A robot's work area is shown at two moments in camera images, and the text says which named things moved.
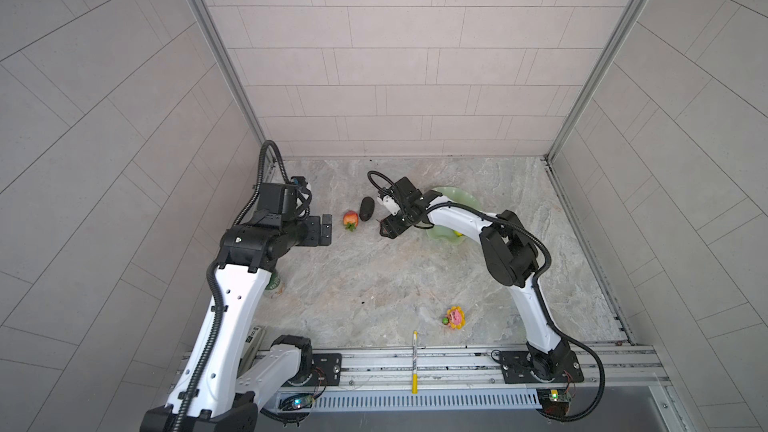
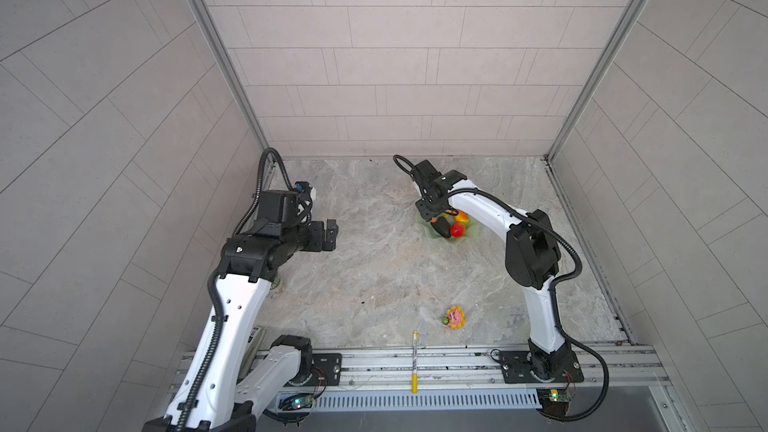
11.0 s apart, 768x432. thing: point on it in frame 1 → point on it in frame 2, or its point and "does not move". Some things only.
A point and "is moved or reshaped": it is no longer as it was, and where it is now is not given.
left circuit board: [297, 401] does not move
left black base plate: [326, 370] does not move
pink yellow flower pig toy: [455, 317] does not move
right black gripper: [392, 226] → [425, 213]
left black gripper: [325, 229] does not move
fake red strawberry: [350, 220] is moved or reshaped
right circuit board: [554, 401] does not move
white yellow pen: [415, 376] does not move
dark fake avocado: [367, 208] is moved or reshaped
